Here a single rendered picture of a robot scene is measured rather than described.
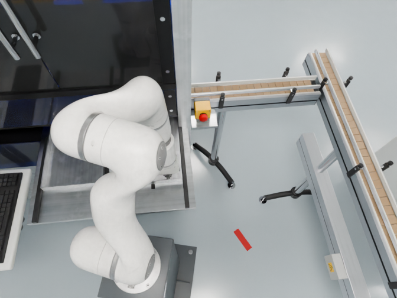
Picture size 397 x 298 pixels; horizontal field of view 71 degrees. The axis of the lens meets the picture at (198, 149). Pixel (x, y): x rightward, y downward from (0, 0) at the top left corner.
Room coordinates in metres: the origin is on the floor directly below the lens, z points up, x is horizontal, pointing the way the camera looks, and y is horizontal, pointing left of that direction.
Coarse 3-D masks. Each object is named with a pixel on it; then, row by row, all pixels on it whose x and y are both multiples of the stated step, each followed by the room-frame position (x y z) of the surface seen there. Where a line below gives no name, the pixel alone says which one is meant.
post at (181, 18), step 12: (180, 0) 0.72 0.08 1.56; (180, 12) 0.72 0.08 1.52; (180, 24) 0.72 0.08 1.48; (180, 36) 0.72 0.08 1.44; (180, 48) 0.72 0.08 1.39; (180, 60) 0.72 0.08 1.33; (180, 72) 0.72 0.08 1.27; (180, 84) 0.72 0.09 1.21; (180, 96) 0.72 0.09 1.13; (180, 108) 0.72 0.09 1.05; (180, 120) 0.72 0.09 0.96
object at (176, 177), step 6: (174, 120) 0.77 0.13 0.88; (174, 126) 0.73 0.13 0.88; (174, 132) 0.70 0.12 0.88; (174, 138) 0.66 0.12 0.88; (180, 162) 0.52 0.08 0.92; (180, 168) 0.50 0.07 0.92; (174, 174) 0.48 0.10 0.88; (180, 174) 0.48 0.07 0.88; (156, 180) 0.43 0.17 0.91; (162, 180) 0.43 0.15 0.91; (168, 180) 0.44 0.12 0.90; (174, 180) 0.44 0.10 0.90; (180, 180) 0.45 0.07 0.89
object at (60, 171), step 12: (48, 144) 0.58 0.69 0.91; (48, 156) 0.52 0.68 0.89; (60, 156) 0.53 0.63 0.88; (48, 168) 0.47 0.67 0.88; (60, 168) 0.47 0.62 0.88; (72, 168) 0.48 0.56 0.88; (84, 168) 0.48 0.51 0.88; (96, 168) 0.48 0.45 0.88; (48, 180) 0.41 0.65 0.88; (60, 180) 0.41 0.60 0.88; (72, 180) 0.42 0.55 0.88; (84, 180) 0.42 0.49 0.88; (96, 180) 0.42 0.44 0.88
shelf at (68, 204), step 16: (48, 128) 0.67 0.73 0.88; (192, 176) 0.47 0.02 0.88; (32, 192) 0.35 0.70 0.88; (48, 192) 0.36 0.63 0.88; (64, 192) 0.36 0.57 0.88; (80, 192) 0.37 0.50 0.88; (144, 192) 0.39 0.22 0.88; (160, 192) 0.39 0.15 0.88; (176, 192) 0.39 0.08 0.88; (192, 192) 0.40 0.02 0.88; (32, 208) 0.28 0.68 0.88; (48, 208) 0.29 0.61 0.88; (64, 208) 0.29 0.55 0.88; (80, 208) 0.30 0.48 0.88; (144, 208) 0.31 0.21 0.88; (160, 208) 0.32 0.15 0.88; (176, 208) 0.32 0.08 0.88; (192, 208) 0.33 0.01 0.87; (32, 224) 0.22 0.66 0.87
